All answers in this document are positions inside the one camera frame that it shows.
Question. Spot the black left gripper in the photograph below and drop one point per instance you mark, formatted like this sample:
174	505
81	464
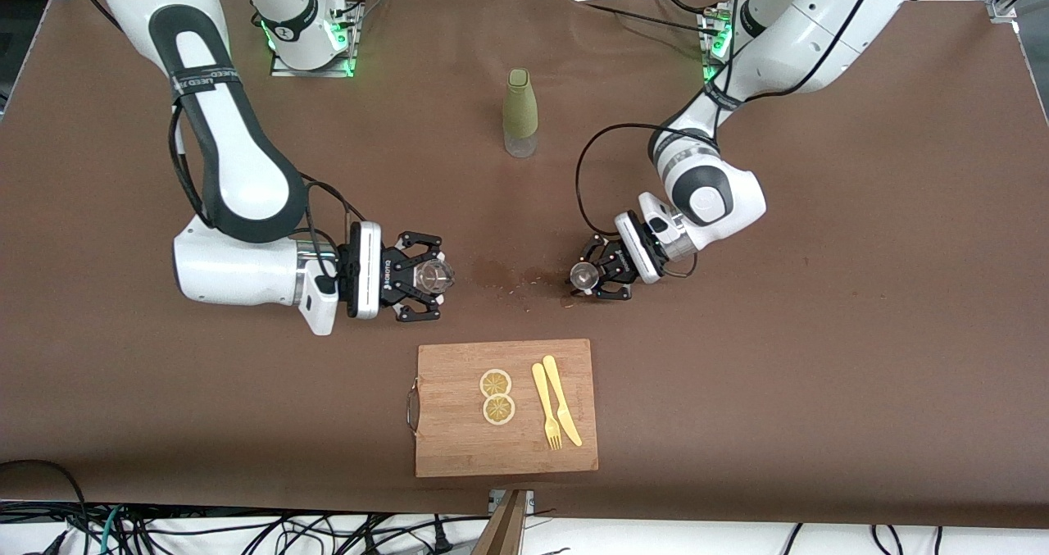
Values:
611	268

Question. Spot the yellow plastic knife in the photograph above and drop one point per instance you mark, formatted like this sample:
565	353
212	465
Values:
560	403

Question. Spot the green sleeved glass bottle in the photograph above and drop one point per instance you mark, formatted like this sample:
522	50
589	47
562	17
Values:
519	112

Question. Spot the small clear glass cup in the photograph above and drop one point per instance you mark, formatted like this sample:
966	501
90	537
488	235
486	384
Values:
434	277

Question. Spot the lemon slice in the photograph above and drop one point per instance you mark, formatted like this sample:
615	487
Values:
498	409
495	383

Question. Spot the wooden cutting board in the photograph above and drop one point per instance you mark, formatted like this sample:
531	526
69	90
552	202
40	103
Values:
508	448

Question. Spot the yellow plastic fork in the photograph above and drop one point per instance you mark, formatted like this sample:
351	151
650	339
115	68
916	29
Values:
544	407

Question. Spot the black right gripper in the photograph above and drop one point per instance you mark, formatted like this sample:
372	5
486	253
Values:
392	275

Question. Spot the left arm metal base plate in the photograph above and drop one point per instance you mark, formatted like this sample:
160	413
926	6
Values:
711	43

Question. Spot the brown table cover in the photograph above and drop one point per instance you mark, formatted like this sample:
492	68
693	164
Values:
819	375

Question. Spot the steel jigger measuring cup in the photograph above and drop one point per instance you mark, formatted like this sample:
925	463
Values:
583	275

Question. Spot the wooden post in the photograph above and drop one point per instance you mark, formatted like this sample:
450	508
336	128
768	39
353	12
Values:
502	530

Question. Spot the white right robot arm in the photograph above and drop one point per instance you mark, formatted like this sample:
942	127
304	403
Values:
238	170

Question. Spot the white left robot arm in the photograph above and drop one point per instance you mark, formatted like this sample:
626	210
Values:
713	194

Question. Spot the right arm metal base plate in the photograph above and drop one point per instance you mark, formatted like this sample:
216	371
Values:
328	70

